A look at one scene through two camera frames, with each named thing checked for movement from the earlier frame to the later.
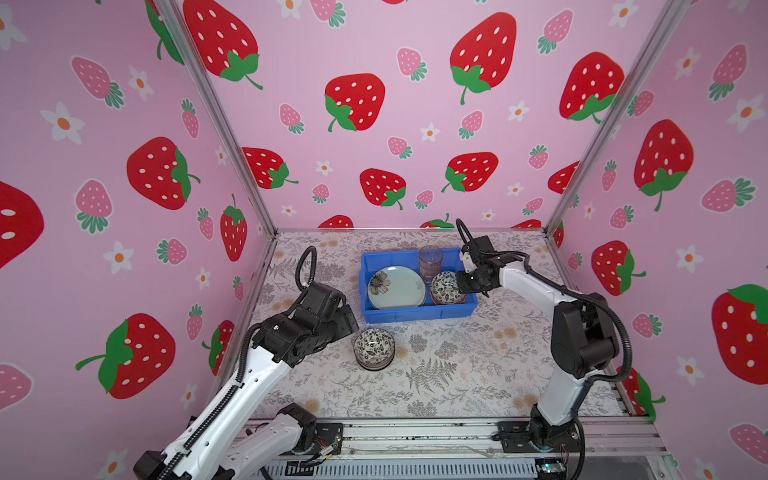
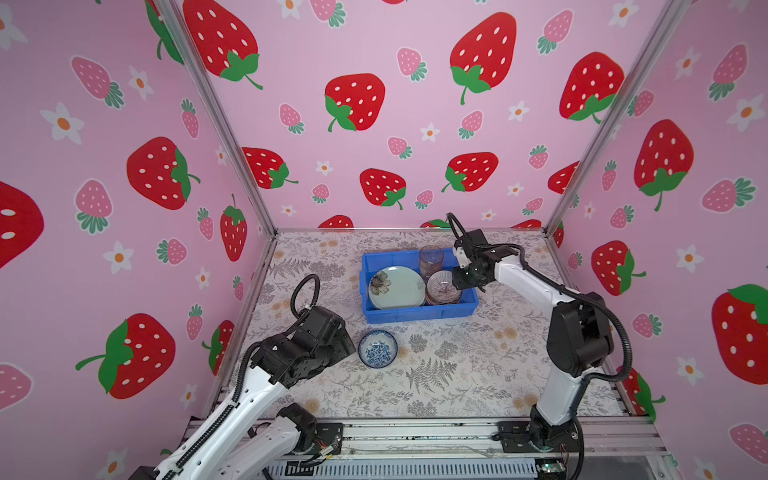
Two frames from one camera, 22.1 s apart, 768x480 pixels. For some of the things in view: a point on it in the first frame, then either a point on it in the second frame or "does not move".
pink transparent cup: (430, 261) does not move
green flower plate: (397, 288) does not move
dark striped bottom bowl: (374, 349) to (441, 289)
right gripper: (464, 287) does not move
